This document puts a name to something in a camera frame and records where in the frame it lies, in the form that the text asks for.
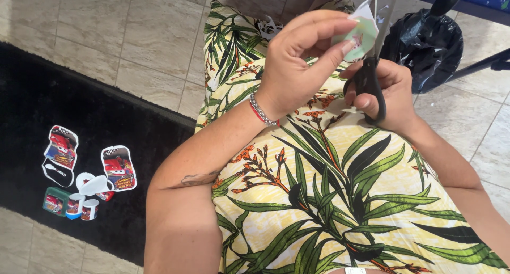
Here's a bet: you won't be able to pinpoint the person's right hand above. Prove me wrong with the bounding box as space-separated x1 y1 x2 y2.
339 59 419 136

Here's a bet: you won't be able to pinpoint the person's left hand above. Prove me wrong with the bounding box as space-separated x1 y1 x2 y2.
255 9 359 123

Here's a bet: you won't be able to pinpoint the black handled scissors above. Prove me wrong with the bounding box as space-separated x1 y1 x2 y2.
343 0 403 126

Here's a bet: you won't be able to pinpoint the pale green paper cutout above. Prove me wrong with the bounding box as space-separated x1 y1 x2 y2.
332 0 380 63

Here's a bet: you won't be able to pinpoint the white paper scrap offcut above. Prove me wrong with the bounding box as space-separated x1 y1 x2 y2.
257 15 284 40

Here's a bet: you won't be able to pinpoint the black plastic garbage bag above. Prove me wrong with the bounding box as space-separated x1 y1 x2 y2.
379 0 467 95

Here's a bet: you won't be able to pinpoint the dark metal table leg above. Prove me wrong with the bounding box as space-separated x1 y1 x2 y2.
445 47 510 83

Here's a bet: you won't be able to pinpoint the leaf print yellow dress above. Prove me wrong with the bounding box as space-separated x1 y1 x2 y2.
194 0 510 274

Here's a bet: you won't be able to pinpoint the black shaggy rug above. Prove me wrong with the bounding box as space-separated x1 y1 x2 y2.
0 41 197 267

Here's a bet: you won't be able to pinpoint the large red car paper cutout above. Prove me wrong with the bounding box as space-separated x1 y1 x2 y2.
100 145 138 192

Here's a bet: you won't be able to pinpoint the white rolled paper piece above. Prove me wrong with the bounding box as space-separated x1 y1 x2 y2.
75 172 115 197

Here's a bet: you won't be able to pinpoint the paper cup white rim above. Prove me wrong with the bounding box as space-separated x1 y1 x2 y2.
80 199 100 221

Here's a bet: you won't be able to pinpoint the paper cup blue base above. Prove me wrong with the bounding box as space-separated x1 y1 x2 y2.
65 193 86 220

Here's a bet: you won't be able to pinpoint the black spoon paper cutout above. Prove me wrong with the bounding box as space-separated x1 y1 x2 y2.
41 158 75 188

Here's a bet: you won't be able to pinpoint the green paper box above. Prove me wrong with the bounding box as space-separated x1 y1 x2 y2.
42 187 72 217

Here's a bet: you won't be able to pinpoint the silver chain bracelet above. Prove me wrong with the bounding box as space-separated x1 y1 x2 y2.
249 92 278 127

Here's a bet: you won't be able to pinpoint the red string bracelet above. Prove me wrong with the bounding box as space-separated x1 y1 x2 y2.
250 102 281 127

